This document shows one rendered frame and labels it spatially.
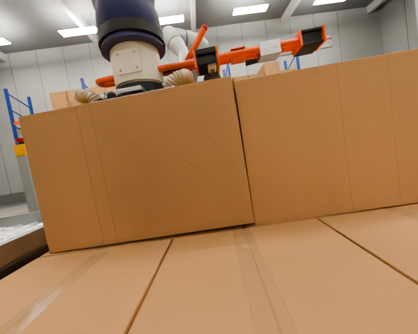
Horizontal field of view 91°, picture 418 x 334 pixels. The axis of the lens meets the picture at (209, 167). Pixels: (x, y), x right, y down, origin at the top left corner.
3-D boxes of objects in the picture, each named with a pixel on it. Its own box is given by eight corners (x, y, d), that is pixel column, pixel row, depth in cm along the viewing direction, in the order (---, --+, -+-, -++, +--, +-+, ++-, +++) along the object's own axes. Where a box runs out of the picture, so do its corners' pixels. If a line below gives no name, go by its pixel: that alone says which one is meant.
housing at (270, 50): (261, 55, 68) (259, 42, 68) (257, 64, 75) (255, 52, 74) (282, 51, 67) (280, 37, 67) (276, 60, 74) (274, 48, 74)
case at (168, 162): (49, 254, 59) (17, 116, 57) (117, 213, 99) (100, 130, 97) (255, 222, 56) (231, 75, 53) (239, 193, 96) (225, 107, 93)
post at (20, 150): (46, 299, 132) (12, 145, 125) (54, 291, 138) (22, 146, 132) (56, 297, 131) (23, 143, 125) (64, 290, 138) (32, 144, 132)
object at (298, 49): (300, 45, 66) (298, 29, 66) (292, 55, 74) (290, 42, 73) (327, 40, 66) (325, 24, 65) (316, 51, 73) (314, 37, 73)
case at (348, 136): (255, 225, 57) (233, 80, 54) (239, 195, 97) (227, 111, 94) (484, 194, 54) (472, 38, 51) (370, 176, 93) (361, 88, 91)
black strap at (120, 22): (83, 38, 63) (80, 24, 62) (119, 68, 86) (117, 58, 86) (154, 22, 61) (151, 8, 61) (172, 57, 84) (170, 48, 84)
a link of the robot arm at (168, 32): (170, 30, 119) (190, 36, 127) (160, 17, 127) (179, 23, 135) (165, 53, 127) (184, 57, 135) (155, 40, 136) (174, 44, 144)
